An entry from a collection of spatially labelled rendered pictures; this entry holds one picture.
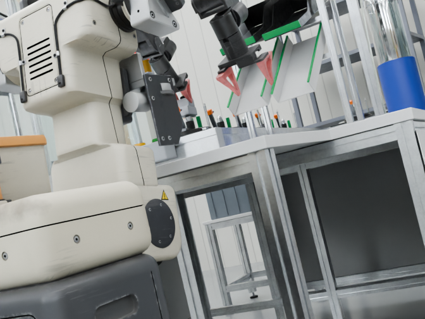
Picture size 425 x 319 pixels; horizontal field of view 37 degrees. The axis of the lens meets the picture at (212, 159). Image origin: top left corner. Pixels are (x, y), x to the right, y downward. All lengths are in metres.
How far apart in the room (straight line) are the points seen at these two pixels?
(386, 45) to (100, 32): 1.64
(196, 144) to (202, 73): 5.02
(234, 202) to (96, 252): 3.22
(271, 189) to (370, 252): 2.18
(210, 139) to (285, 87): 0.29
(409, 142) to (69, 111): 0.86
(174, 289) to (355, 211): 1.06
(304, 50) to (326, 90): 4.21
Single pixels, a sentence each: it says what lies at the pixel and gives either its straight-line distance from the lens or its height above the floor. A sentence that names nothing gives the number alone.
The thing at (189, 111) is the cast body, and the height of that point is 1.06.
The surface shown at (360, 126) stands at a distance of 1.73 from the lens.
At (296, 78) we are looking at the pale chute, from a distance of 2.02.
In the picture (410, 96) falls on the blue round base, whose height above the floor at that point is 0.97.
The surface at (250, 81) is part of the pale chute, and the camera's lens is 2.12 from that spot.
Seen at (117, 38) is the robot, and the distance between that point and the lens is 1.36.
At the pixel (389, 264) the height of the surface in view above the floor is 0.19.
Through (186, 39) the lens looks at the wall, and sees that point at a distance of 7.13.
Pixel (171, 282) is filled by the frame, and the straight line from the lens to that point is 3.33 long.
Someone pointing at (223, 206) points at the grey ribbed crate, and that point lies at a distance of 4.19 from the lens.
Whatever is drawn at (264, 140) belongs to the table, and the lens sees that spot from 1.41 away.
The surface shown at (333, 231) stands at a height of 0.43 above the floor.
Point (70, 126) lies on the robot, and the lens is 1.38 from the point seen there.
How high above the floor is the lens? 0.75
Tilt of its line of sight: 4 degrees up
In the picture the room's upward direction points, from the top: 13 degrees counter-clockwise
